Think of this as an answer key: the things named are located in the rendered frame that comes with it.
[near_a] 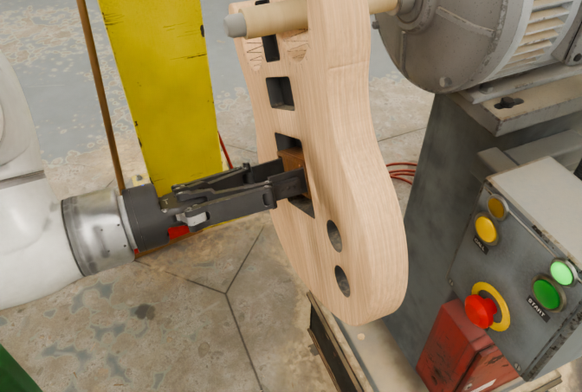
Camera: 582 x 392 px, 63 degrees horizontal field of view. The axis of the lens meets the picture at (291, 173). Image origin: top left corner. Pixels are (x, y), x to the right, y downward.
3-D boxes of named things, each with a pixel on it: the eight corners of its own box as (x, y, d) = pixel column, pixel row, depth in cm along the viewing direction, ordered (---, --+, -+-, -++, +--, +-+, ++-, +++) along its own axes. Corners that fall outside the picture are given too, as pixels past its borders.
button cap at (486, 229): (481, 225, 55) (489, 208, 53) (499, 244, 53) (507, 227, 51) (472, 228, 55) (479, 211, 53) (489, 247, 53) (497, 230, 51)
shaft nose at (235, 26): (244, 39, 51) (237, 19, 51) (248, 29, 48) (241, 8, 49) (226, 43, 50) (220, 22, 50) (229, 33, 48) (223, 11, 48)
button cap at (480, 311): (481, 298, 60) (491, 280, 57) (504, 324, 57) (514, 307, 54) (457, 309, 58) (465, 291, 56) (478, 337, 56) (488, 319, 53)
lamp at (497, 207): (485, 207, 53) (493, 188, 50) (503, 226, 51) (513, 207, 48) (480, 208, 52) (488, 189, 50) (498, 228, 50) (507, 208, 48)
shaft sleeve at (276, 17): (388, 15, 56) (379, -10, 56) (400, 2, 53) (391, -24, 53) (244, 44, 51) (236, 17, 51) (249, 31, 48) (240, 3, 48)
